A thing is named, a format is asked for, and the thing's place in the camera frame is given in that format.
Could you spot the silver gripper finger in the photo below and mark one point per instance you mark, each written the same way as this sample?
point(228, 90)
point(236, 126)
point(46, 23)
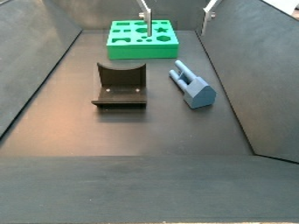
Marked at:
point(145, 15)
point(208, 14)

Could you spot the black curved fixture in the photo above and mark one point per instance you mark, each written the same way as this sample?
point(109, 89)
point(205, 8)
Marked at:
point(121, 86)

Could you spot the green shape sorter block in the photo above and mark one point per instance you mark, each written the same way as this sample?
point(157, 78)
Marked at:
point(129, 43)

